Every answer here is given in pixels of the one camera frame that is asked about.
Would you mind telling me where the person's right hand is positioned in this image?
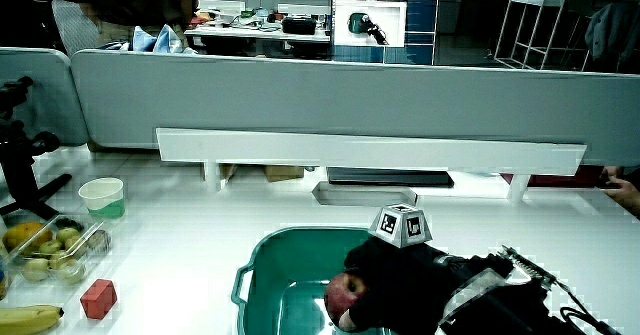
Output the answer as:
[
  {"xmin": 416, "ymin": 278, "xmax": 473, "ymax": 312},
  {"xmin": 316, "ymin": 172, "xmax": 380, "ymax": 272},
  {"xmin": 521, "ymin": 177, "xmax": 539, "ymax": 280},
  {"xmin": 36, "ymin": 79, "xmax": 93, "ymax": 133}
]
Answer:
[{"xmin": 337, "ymin": 203, "xmax": 507, "ymax": 334}]

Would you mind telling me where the red apple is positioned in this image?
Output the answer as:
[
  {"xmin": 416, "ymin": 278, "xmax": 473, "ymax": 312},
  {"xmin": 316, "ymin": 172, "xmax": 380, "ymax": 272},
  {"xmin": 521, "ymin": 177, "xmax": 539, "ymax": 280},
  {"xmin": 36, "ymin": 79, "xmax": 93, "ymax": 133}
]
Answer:
[{"xmin": 323, "ymin": 272, "xmax": 370, "ymax": 329}]

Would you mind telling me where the teal plastic basin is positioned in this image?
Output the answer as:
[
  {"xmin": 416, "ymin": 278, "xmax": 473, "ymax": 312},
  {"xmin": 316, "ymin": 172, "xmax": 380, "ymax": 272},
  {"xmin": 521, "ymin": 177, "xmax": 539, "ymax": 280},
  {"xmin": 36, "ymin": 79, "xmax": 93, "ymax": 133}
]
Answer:
[{"xmin": 231, "ymin": 226, "xmax": 397, "ymax": 335}]

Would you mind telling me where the person's right forearm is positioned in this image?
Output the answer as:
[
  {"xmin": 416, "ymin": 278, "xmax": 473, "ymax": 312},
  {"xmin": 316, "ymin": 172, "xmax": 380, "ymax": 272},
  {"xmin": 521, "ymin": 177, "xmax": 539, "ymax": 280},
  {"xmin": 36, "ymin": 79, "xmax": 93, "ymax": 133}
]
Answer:
[{"xmin": 438, "ymin": 245, "xmax": 621, "ymax": 335}]

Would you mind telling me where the white shallow tray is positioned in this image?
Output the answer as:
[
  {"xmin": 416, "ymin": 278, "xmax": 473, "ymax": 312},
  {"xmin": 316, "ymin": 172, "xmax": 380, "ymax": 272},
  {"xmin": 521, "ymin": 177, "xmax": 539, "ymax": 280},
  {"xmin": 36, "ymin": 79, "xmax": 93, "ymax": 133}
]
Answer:
[{"xmin": 311, "ymin": 180, "xmax": 419, "ymax": 208}]

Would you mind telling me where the black laptop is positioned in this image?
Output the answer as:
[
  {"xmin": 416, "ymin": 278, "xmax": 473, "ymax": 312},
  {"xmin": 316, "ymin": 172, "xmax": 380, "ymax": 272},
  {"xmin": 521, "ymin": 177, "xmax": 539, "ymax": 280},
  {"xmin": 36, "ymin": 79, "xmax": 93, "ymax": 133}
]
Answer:
[{"xmin": 327, "ymin": 167, "xmax": 455, "ymax": 189}]

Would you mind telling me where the white desk shelf riser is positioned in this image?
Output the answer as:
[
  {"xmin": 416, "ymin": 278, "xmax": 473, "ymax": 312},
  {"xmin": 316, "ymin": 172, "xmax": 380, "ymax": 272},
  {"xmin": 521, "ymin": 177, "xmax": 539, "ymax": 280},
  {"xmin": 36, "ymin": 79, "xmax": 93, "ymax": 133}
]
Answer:
[{"xmin": 155, "ymin": 127, "xmax": 588, "ymax": 204}]

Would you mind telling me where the brown cardboard box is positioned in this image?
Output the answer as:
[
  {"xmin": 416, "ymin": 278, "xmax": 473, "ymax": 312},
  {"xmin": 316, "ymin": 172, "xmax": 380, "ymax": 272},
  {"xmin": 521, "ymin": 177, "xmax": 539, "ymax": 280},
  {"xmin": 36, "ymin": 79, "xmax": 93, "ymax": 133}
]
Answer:
[{"xmin": 263, "ymin": 165, "xmax": 305, "ymax": 183}]

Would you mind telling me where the dark red flat item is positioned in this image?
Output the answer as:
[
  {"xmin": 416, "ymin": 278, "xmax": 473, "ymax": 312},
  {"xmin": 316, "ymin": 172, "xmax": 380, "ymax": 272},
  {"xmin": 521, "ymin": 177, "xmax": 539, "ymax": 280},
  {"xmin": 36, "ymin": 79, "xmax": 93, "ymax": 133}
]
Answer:
[{"xmin": 499, "ymin": 164, "xmax": 607, "ymax": 189}]

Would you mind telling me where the long grey divider panel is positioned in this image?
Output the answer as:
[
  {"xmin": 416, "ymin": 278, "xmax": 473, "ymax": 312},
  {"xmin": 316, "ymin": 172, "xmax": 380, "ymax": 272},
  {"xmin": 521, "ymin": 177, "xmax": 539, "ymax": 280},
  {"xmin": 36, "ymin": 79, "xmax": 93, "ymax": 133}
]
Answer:
[{"xmin": 70, "ymin": 48, "xmax": 640, "ymax": 167}]

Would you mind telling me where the computer monitor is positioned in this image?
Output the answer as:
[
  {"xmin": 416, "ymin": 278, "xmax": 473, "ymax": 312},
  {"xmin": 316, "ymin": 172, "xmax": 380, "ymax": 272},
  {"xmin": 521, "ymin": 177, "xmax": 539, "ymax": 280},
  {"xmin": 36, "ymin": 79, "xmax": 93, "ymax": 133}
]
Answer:
[{"xmin": 330, "ymin": 0, "xmax": 440, "ymax": 67}]

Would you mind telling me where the black bag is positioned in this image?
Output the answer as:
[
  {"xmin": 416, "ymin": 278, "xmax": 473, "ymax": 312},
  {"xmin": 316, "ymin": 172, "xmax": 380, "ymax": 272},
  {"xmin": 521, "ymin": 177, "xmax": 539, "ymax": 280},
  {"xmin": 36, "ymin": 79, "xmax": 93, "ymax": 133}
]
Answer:
[{"xmin": 281, "ymin": 16, "xmax": 318, "ymax": 37}]

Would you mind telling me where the white metal rack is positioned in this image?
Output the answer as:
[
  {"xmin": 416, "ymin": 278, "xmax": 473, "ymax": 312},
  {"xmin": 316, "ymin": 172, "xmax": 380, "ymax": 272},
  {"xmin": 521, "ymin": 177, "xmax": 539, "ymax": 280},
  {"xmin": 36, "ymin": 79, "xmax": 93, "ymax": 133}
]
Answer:
[{"xmin": 493, "ymin": 0, "xmax": 592, "ymax": 72}]

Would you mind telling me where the cluttered background desk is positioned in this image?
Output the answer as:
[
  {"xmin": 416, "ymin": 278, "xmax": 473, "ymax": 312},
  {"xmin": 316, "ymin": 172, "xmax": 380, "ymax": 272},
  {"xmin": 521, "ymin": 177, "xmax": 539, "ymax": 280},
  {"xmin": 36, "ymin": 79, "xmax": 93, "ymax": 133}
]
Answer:
[{"xmin": 184, "ymin": 5, "xmax": 332, "ymax": 44}]

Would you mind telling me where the red cube block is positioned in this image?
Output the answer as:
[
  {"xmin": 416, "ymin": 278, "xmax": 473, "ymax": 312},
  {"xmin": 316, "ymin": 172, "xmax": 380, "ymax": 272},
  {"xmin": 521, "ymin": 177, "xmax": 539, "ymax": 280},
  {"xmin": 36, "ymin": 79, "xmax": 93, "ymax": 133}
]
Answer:
[{"xmin": 79, "ymin": 278, "xmax": 119, "ymax": 321}]

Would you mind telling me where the clear plastic fruit container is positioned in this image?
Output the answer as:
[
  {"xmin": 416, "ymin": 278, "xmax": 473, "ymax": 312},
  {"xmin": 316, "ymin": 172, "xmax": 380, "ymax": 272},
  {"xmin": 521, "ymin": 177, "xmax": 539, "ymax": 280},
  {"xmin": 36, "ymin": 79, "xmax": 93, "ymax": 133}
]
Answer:
[{"xmin": 0, "ymin": 213, "xmax": 114, "ymax": 296}]

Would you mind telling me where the white green paper cup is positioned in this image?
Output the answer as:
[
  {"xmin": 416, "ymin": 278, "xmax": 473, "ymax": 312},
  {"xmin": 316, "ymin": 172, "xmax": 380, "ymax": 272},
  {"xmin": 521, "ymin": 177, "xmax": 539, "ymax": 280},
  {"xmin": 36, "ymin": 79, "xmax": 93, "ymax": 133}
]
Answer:
[{"xmin": 78, "ymin": 177, "xmax": 126, "ymax": 220}]

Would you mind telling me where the hanging grey jacket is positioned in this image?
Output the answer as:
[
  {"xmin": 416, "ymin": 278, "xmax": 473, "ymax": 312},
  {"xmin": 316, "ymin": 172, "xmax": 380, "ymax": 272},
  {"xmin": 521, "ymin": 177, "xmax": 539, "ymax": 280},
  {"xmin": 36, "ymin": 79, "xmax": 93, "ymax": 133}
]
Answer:
[{"xmin": 584, "ymin": 2, "xmax": 640, "ymax": 62}]

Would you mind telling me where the pile of small green fruits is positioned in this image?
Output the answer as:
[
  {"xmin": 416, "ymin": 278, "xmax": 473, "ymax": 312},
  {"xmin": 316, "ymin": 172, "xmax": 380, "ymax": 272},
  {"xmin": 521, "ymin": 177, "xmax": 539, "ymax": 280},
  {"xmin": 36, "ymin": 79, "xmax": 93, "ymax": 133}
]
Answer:
[{"xmin": 21, "ymin": 226, "xmax": 89, "ymax": 284}]

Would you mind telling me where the light blue cloth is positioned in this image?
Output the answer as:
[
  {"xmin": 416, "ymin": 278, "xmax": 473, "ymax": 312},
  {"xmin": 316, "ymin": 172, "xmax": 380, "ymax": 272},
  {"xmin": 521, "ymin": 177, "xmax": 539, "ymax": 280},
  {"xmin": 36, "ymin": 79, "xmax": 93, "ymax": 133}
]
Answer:
[{"xmin": 130, "ymin": 23, "xmax": 199, "ymax": 56}]

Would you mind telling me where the yellow banana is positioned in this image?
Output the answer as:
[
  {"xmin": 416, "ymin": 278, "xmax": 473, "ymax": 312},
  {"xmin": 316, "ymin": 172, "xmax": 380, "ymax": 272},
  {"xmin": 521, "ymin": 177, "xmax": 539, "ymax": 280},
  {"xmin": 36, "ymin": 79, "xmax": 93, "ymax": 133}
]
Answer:
[{"xmin": 0, "ymin": 304, "xmax": 65, "ymax": 335}]

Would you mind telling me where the orange mango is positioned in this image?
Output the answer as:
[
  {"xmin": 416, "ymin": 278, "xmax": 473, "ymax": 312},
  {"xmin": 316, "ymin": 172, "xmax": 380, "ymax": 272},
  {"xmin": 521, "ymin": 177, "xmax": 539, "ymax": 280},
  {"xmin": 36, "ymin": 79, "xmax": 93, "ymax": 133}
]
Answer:
[{"xmin": 2, "ymin": 221, "xmax": 54, "ymax": 256}]

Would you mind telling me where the short grey divider panel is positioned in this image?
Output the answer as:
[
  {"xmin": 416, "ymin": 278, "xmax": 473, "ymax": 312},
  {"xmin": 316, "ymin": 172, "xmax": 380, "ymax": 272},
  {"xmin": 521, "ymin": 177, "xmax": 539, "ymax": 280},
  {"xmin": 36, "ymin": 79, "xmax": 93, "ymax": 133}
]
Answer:
[{"xmin": 0, "ymin": 47, "xmax": 90, "ymax": 147}]

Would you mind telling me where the grey mesh chair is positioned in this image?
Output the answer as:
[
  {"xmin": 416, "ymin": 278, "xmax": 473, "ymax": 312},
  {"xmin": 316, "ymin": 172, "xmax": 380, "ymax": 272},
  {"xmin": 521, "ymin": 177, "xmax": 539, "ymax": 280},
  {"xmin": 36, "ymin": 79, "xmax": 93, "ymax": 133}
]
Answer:
[{"xmin": 51, "ymin": 0, "xmax": 101, "ymax": 57}]

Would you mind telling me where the black cable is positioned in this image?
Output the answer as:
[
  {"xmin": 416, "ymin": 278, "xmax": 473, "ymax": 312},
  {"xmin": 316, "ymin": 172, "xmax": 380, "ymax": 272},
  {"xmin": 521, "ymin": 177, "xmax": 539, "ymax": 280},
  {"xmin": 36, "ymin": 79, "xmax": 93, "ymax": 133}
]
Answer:
[{"xmin": 559, "ymin": 306, "xmax": 622, "ymax": 335}]

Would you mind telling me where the black camera tripod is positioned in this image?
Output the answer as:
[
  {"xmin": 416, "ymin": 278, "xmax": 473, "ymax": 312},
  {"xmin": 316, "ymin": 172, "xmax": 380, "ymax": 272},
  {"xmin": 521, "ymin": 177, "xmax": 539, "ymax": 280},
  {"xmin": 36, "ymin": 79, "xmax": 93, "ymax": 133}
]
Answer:
[{"xmin": 0, "ymin": 76, "xmax": 74, "ymax": 221}]

